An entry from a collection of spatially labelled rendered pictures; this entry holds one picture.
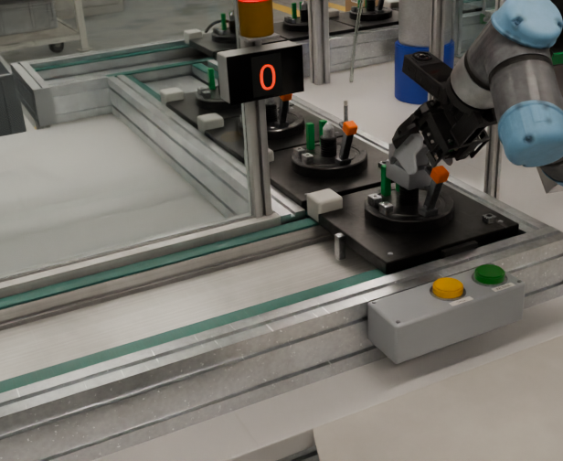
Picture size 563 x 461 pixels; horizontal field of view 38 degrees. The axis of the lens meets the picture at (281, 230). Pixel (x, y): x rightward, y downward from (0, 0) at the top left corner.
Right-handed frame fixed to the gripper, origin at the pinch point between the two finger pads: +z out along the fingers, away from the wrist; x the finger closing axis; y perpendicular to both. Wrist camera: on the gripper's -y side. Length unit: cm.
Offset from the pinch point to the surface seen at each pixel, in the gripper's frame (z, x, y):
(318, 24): 74, 43, -76
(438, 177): -5.2, -1.0, 7.5
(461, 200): 7.1, 9.9, 7.7
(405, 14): 51, 53, -60
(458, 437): -8.6, -17.5, 41.6
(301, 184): 20.8, -8.7, -7.5
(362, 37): 87, 63, -78
